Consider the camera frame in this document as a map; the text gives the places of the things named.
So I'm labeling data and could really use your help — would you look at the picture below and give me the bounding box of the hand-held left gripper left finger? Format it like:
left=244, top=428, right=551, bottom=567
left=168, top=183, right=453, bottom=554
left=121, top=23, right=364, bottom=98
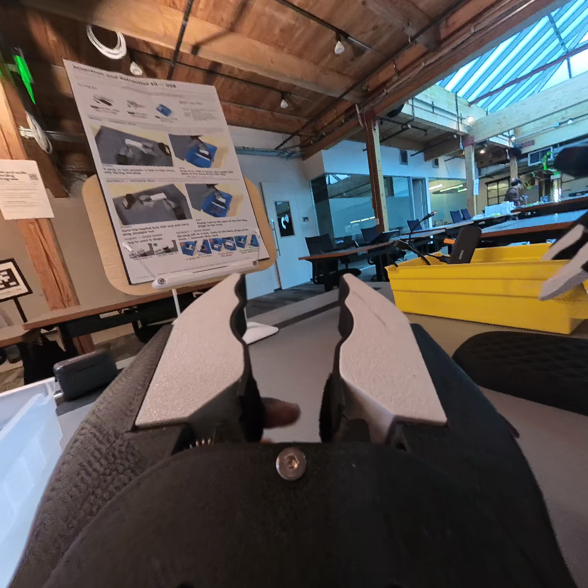
left=134, top=273, right=264, bottom=442

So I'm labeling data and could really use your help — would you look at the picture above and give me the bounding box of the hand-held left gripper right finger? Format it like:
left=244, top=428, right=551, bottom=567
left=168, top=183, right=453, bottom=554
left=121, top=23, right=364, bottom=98
left=319, top=273, right=447, bottom=445

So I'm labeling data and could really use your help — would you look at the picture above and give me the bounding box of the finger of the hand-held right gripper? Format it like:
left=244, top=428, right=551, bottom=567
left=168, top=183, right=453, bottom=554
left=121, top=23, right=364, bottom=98
left=548, top=221, right=588, bottom=263
left=539, top=257, right=588, bottom=302

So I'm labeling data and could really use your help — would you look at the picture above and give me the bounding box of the yellow plastic bin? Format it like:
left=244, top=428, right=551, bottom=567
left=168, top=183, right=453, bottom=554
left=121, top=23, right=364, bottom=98
left=385, top=243, right=588, bottom=335

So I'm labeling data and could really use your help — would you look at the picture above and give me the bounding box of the black usb hub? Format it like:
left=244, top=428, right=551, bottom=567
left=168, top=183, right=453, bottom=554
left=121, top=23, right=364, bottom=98
left=448, top=225, right=481, bottom=264

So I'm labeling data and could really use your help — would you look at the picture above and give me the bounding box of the clear plastic bin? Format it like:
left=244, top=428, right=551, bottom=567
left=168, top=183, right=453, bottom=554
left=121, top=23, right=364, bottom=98
left=0, top=377, right=63, bottom=575

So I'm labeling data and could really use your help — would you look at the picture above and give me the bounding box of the person's left hand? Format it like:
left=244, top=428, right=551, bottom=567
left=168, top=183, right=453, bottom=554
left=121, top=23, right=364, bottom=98
left=263, top=398, right=301, bottom=427

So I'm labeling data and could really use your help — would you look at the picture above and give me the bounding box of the wooden top office desk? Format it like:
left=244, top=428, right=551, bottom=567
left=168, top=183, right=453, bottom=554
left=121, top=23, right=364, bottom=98
left=23, top=285, right=217, bottom=355
left=299, top=229, right=407, bottom=295
left=478, top=209, right=588, bottom=240

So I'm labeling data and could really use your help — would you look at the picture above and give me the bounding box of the black foam-lined case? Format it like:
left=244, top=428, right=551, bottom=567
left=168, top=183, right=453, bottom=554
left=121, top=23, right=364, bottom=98
left=452, top=331, right=588, bottom=415

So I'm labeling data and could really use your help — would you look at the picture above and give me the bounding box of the dark grey hard case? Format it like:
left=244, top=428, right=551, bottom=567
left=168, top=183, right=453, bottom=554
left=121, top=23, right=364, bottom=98
left=53, top=350, right=119, bottom=401

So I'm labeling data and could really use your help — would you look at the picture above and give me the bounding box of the black office chair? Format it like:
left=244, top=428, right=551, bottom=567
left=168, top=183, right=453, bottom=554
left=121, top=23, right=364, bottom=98
left=305, top=234, right=339, bottom=279
left=360, top=227, right=401, bottom=245

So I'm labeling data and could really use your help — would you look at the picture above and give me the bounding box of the white phone booth door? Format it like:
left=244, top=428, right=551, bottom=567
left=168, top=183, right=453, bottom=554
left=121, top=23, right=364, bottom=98
left=261, top=181, right=319, bottom=291

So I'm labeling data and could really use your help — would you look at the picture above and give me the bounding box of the printed instruction sheet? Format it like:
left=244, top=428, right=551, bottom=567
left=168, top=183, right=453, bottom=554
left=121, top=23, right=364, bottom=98
left=63, top=59, right=263, bottom=285

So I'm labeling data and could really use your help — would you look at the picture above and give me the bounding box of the black white marker sign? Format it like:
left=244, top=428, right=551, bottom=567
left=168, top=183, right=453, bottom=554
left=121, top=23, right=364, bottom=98
left=0, top=258, right=33, bottom=323

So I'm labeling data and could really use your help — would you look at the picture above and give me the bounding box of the white paper notice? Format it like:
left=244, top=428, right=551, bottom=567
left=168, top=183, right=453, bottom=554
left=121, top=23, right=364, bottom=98
left=0, top=159, right=55, bottom=220

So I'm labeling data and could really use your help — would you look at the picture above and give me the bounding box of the black usb cable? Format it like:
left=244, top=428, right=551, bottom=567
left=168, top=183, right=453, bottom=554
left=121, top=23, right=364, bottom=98
left=394, top=239, right=450, bottom=267

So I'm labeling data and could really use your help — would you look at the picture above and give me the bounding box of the wooden support post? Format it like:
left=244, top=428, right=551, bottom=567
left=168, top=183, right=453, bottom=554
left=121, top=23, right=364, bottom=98
left=364, top=117, right=390, bottom=233
left=0, top=83, right=95, bottom=354

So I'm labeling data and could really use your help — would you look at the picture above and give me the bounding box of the white cable coil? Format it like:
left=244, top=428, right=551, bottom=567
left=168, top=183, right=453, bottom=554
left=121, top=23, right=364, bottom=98
left=25, top=112, right=53, bottom=153
left=86, top=25, right=127, bottom=60

